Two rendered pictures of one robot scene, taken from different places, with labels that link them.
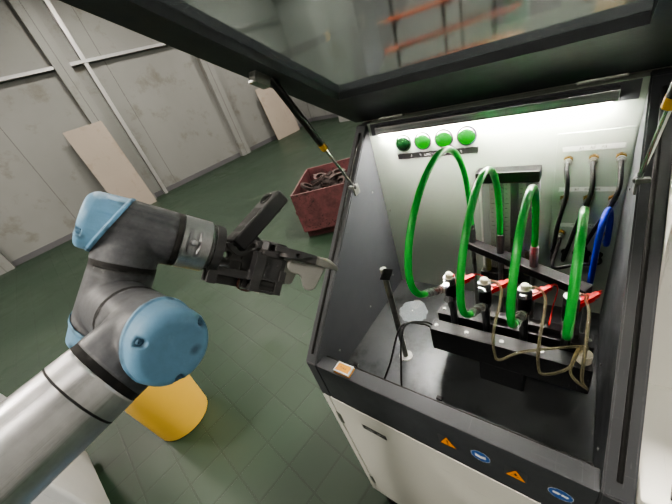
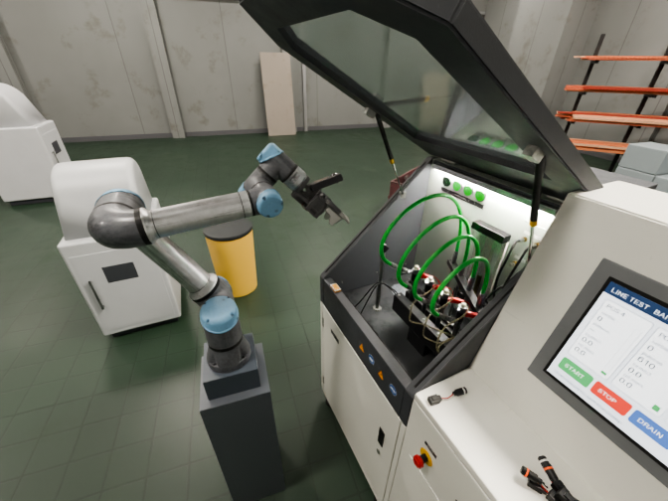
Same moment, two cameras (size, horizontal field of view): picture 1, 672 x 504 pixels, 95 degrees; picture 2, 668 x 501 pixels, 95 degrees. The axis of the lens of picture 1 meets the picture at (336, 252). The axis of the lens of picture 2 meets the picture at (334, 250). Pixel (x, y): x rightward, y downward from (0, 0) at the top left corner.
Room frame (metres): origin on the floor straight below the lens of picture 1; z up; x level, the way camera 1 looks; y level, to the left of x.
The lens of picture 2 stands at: (-0.46, -0.25, 1.81)
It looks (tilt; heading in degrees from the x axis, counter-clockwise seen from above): 32 degrees down; 18
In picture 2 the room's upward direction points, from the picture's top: 1 degrees clockwise
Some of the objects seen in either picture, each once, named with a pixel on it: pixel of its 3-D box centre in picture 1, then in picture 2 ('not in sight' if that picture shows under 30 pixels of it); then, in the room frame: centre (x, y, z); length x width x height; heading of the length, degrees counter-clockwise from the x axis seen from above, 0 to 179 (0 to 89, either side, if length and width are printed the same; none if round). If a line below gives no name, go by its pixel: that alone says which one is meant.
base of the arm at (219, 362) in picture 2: not in sight; (227, 345); (0.12, 0.35, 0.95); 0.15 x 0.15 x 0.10
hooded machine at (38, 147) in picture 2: not in sight; (22, 144); (2.34, 5.35, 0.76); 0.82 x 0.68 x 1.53; 126
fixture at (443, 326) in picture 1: (504, 351); (426, 330); (0.48, -0.32, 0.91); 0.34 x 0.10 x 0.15; 45
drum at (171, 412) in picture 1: (156, 387); (234, 258); (1.41, 1.32, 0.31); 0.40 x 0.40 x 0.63
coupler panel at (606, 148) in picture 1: (585, 198); (524, 268); (0.58, -0.60, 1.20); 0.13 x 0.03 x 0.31; 45
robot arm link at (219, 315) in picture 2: not in sight; (221, 320); (0.13, 0.35, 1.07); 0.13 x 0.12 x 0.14; 44
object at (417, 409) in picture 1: (427, 421); (359, 335); (0.40, -0.07, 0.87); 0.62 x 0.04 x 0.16; 45
